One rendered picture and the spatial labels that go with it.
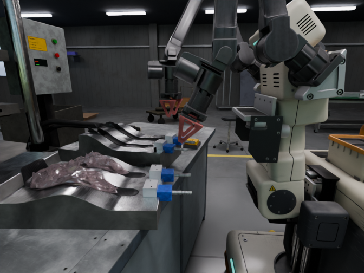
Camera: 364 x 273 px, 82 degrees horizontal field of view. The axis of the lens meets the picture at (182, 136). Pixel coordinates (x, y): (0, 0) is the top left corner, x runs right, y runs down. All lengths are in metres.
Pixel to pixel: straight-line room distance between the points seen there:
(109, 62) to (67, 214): 9.25
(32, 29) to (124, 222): 1.23
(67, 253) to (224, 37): 0.60
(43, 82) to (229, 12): 1.19
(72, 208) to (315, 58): 0.68
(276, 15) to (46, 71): 1.28
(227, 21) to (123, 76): 9.00
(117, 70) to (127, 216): 9.16
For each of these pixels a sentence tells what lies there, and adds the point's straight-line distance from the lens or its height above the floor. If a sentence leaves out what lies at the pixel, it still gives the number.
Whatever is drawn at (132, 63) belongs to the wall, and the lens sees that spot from 9.39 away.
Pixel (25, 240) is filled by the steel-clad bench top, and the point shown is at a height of 0.80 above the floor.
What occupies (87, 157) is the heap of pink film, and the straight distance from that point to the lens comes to 0.72.
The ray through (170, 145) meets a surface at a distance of 0.82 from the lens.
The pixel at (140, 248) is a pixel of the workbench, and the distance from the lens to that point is 0.74.
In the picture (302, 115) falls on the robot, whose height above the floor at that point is 1.04.
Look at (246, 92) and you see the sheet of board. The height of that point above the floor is 0.64.
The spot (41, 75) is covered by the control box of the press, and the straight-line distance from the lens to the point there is 1.51.
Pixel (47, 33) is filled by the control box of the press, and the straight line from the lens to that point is 1.59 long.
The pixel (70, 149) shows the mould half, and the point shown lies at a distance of 1.04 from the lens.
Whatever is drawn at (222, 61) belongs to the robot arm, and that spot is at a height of 1.20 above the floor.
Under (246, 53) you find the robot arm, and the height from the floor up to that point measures 1.26.
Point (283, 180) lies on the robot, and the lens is 0.83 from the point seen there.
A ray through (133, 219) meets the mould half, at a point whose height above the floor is 0.83.
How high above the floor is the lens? 1.16
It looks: 15 degrees down
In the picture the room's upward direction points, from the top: straight up
